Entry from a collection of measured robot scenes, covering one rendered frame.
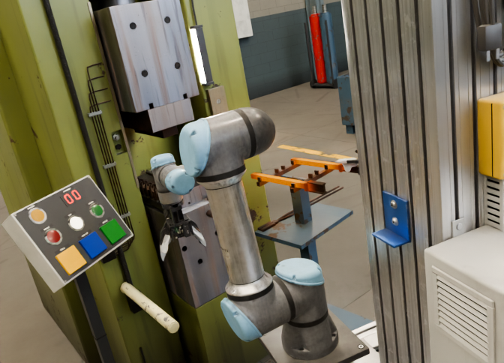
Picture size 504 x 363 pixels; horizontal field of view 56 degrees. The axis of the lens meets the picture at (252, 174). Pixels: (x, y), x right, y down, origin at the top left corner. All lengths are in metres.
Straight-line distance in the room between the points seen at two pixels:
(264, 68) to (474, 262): 9.03
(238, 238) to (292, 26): 9.26
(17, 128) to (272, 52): 7.87
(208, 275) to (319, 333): 1.01
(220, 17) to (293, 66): 7.95
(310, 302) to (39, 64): 1.31
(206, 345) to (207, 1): 1.56
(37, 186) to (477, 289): 2.03
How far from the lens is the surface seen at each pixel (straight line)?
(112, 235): 1.79
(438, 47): 0.81
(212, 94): 2.25
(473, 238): 0.92
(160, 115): 1.98
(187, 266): 2.11
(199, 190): 2.12
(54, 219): 1.72
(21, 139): 2.41
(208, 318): 2.28
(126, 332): 2.34
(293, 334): 1.28
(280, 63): 9.99
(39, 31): 1.98
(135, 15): 1.96
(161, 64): 1.99
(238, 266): 1.11
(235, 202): 1.06
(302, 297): 1.20
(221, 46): 2.31
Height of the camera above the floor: 1.67
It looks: 19 degrees down
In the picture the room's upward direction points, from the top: 11 degrees counter-clockwise
